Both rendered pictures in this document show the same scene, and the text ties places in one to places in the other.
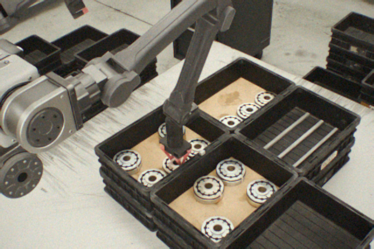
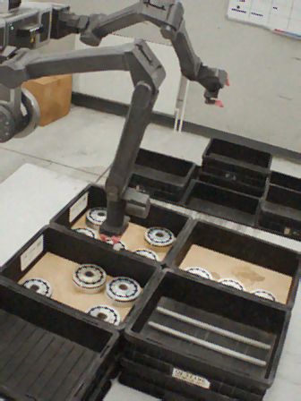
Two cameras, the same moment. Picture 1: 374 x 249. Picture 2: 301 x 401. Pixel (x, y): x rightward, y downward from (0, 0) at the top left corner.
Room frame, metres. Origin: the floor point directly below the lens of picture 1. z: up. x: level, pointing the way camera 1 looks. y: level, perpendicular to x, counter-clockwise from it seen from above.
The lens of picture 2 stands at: (0.63, -1.13, 1.87)
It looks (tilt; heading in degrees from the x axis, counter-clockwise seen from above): 32 degrees down; 60
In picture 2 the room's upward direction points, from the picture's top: 9 degrees clockwise
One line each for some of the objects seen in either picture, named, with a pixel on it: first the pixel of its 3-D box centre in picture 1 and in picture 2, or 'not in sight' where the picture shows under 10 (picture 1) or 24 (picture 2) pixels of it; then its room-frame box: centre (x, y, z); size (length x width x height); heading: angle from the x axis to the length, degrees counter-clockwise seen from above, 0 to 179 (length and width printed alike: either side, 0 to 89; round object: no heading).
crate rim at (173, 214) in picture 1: (225, 186); (79, 274); (1.03, -0.11, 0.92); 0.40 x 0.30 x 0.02; 133
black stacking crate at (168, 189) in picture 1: (224, 196); (78, 287); (1.03, -0.11, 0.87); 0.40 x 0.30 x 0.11; 133
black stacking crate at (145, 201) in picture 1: (163, 152); (121, 234); (1.25, 0.09, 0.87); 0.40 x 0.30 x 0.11; 133
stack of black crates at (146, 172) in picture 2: not in sight; (149, 200); (1.83, 0.95, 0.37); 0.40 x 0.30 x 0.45; 136
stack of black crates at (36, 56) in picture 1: (29, 85); (231, 186); (2.40, 0.97, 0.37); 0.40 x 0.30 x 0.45; 136
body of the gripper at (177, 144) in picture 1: (175, 138); (115, 217); (1.20, 0.04, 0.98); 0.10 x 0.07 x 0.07; 44
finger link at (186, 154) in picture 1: (178, 155); (111, 237); (1.19, 0.03, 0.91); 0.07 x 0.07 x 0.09; 44
